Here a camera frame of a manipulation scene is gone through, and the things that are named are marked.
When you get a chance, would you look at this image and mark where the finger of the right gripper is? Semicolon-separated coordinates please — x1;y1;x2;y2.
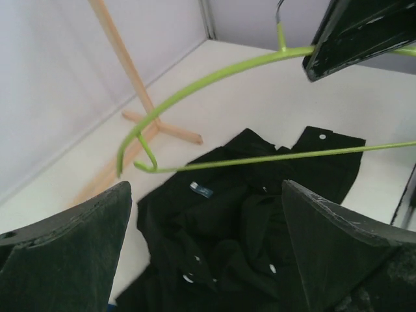
302;0;415;81

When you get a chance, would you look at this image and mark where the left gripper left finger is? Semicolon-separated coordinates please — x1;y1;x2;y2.
1;181;132;311

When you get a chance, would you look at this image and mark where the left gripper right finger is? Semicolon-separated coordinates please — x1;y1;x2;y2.
281;181;415;311

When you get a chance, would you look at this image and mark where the green hanger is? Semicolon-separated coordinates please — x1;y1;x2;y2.
115;13;415;177

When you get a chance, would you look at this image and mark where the black shirt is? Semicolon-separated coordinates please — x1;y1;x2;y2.
115;125;367;312

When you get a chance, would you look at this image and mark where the wooden clothes rack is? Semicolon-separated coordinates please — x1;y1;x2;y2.
66;0;204;207

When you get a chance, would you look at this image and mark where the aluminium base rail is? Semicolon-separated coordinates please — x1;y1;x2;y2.
390;166;415;229

